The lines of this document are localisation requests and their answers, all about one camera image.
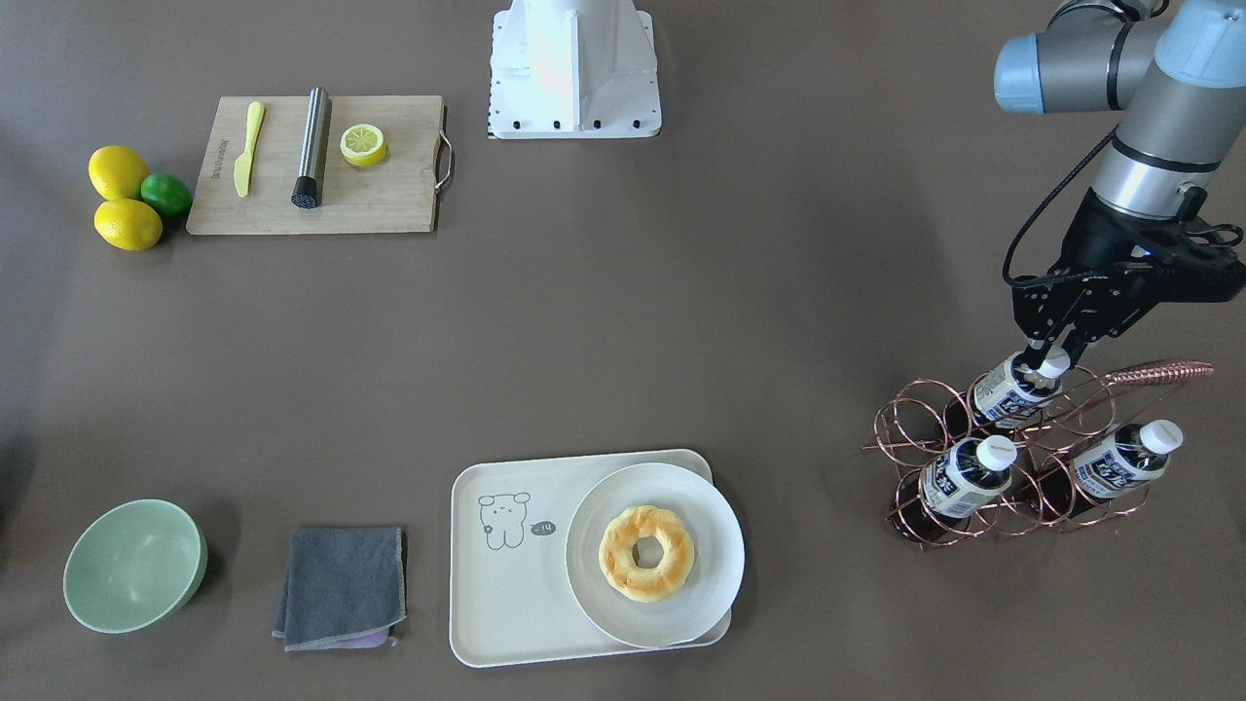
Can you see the green lime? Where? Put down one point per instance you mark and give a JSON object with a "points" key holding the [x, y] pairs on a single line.
{"points": [[166, 194]]}

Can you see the yellow plastic knife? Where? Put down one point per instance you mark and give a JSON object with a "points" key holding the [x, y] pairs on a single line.
{"points": [[242, 169]]}

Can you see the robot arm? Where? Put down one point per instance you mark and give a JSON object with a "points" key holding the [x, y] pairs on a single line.
{"points": [[1178, 82]]}

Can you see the glazed donut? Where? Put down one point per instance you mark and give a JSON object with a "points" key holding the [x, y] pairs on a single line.
{"points": [[646, 553]]}

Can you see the half lemon slice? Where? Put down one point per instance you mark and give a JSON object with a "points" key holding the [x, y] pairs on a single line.
{"points": [[363, 145]]}

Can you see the white round plate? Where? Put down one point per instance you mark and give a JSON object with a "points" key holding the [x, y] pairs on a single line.
{"points": [[715, 579]]}

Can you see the cream tray with bear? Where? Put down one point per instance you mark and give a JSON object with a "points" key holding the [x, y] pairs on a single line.
{"points": [[525, 585]]}

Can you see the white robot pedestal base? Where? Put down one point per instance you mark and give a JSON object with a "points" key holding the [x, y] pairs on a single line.
{"points": [[573, 70]]}

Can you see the tea bottle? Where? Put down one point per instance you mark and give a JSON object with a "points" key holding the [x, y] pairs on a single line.
{"points": [[938, 504], [1130, 457], [1008, 397]]}

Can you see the tea bottle front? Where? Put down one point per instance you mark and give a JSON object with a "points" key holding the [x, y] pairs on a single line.
{"points": [[1130, 457], [938, 504]]}

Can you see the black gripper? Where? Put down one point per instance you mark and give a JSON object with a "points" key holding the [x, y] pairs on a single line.
{"points": [[1098, 237]]}

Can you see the grey folded cloth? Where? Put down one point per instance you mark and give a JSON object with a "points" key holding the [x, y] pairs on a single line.
{"points": [[344, 588]]}

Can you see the yellow lemon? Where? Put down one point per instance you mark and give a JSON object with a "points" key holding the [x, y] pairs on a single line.
{"points": [[129, 224], [117, 172]]}

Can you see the mint green bowl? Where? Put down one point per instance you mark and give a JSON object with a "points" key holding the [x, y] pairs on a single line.
{"points": [[134, 566]]}

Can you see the copper wire bottle rack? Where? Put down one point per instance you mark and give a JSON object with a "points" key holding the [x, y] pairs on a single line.
{"points": [[911, 431]]}

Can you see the steel muddler black tip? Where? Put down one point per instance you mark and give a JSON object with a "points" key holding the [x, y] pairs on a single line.
{"points": [[306, 192]]}

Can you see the bamboo cutting board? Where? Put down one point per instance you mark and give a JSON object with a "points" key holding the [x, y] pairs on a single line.
{"points": [[397, 196]]}

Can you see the upper yellow lemon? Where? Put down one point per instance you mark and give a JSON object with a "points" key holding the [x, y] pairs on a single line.
{"points": [[117, 172]]}

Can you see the lower yellow lemon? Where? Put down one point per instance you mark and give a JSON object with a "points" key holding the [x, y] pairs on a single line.
{"points": [[129, 224]]}

